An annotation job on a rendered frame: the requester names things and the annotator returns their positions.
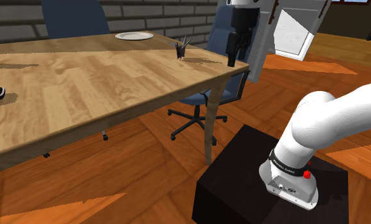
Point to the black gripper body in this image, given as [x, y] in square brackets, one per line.
[244, 18]

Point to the white plate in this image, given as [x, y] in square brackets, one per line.
[134, 36]

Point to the black robot stand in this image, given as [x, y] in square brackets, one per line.
[234, 186]

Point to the wooden table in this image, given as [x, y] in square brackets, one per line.
[89, 80]

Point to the black paper crane figure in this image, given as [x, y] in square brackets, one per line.
[180, 51]

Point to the blue office chair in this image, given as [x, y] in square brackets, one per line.
[75, 18]
[217, 34]

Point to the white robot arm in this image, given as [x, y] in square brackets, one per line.
[321, 121]

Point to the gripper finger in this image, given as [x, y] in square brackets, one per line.
[231, 49]
[244, 38]

